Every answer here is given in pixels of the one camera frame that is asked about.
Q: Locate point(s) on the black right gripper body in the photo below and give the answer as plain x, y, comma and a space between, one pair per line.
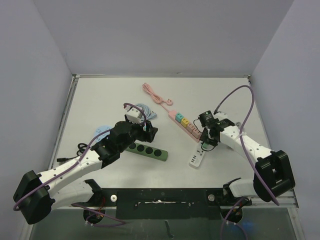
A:
206, 137

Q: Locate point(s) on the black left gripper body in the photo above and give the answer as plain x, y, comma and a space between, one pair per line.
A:
137, 133

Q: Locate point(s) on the pink USB charger plug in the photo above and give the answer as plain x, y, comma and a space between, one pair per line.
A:
190, 127

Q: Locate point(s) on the yellow USB charger plug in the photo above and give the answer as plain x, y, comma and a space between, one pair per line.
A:
184, 122

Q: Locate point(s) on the white power strip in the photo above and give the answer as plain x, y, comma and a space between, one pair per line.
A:
197, 157

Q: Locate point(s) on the green power strip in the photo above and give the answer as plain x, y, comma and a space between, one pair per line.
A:
148, 151

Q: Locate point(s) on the teal USB charger plug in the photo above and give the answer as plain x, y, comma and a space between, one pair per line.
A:
179, 117

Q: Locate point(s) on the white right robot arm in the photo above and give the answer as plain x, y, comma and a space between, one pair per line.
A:
272, 172

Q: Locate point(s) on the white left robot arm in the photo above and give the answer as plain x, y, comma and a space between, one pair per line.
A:
40, 193

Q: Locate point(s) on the round blue power socket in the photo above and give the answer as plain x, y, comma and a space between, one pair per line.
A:
102, 132

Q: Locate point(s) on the pink power strip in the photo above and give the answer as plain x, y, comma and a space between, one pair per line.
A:
171, 115

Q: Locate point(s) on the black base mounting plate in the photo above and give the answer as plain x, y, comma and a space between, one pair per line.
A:
163, 203

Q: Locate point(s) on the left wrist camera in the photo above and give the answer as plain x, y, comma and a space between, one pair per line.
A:
134, 114

